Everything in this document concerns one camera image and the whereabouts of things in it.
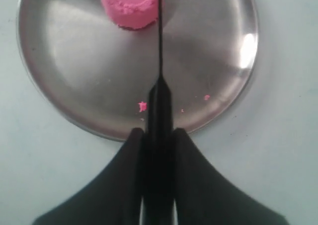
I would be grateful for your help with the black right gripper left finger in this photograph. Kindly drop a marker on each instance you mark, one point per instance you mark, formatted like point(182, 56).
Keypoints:
point(112, 198)

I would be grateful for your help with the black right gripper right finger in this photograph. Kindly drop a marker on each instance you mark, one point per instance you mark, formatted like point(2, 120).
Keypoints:
point(205, 197)

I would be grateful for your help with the black knife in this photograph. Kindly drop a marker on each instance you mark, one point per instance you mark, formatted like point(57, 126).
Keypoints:
point(158, 148)

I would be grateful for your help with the pink dough lump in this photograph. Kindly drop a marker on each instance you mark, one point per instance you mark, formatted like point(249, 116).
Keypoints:
point(132, 14)

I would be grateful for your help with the small pink dough crumb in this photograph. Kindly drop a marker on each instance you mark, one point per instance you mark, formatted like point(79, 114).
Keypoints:
point(142, 106)

